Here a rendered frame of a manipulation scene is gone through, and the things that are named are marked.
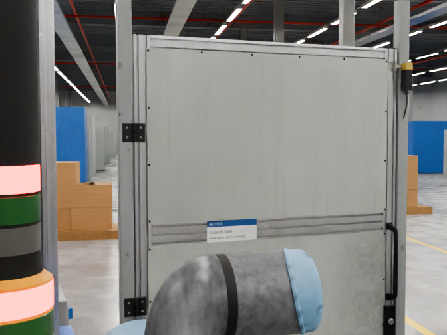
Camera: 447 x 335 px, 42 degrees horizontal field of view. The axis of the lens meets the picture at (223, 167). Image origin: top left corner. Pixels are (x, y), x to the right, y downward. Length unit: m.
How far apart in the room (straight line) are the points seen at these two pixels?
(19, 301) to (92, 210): 9.36
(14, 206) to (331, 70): 2.18
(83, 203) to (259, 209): 7.49
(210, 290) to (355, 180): 1.75
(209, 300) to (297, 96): 1.64
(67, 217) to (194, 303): 8.98
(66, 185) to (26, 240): 9.34
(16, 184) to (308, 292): 0.58
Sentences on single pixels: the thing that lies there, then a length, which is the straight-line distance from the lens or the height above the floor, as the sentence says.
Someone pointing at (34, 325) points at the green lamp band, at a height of 1.56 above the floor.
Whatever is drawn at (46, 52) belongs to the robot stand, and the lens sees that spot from 1.24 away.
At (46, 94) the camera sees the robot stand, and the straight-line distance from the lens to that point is 1.23.
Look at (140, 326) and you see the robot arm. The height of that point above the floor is 1.27.
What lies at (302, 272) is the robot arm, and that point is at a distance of 0.79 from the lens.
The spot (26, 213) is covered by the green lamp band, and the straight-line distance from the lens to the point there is 0.26.
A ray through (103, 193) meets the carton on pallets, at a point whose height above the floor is 0.72.
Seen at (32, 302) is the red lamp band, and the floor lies 1.57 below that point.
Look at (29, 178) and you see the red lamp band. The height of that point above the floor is 1.62.
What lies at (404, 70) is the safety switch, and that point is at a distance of 2.55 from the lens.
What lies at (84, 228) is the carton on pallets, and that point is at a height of 0.16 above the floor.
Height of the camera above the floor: 1.64
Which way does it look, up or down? 3 degrees down
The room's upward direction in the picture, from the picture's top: straight up
